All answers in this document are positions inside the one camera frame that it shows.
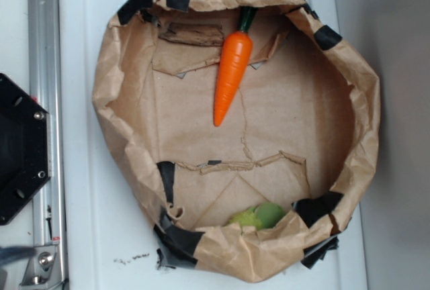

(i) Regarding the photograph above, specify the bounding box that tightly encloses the orange plastic toy carrot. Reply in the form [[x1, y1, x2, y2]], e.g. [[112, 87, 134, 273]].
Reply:
[[213, 6, 258, 127]]

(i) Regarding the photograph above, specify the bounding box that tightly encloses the green tennis ball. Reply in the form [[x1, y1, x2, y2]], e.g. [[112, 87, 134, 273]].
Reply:
[[228, 202, 286, 230]]

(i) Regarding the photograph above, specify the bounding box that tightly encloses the white tray board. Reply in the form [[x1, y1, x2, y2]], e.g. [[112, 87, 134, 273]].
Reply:
[[60, 0, 368, 289]]

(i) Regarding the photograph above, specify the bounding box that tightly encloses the brown paper bag enclosure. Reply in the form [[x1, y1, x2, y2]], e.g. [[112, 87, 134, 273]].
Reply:
[[92, 0, 380, 283]]

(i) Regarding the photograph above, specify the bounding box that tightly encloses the aluminium extrusion rail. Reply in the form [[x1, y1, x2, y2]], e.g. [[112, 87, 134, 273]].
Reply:
[[28, 0, 69, 289]]

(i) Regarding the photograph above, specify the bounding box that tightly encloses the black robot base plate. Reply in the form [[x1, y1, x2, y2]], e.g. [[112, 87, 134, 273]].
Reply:
[[1, 74, 50, 226]]

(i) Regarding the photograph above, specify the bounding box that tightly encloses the metal corner bracket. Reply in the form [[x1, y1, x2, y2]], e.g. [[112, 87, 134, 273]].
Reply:
[[19, 245, 62, 289]]

